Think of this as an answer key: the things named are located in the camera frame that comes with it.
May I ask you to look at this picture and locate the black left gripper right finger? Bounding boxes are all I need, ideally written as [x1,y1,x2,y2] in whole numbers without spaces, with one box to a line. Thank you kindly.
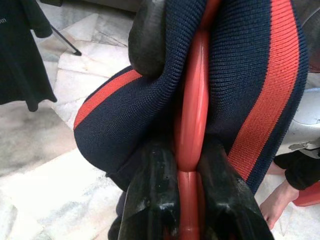
[194,139,276,240]

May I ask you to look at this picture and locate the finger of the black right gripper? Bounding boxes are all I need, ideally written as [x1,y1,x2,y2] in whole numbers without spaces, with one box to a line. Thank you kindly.
[127,0,173,79]

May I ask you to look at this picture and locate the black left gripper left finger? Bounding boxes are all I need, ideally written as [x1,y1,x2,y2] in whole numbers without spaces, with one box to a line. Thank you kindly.
[108,143,182,240]

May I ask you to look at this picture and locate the navy t-shirt red trim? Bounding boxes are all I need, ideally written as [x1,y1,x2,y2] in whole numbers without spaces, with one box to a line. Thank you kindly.
[73,0,310,240]

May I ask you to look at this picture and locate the red plastic hanger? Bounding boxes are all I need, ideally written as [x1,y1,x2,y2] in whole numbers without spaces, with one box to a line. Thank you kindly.
[174,0,222,240]

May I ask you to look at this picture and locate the person leg black trousers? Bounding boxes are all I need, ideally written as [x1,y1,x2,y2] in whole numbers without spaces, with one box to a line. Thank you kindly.
[259,151,320,231]

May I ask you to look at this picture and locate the silver metal clothes rack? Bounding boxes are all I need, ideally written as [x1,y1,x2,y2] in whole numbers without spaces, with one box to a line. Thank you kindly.
[51,26,83,56]

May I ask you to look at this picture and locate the red plastic stool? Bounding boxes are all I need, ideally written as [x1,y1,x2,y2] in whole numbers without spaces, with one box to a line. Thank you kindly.
[296,184,320,208]

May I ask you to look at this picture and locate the black t-shirt green logo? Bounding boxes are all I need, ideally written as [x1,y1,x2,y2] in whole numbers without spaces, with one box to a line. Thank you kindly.
[0,0,58,113]

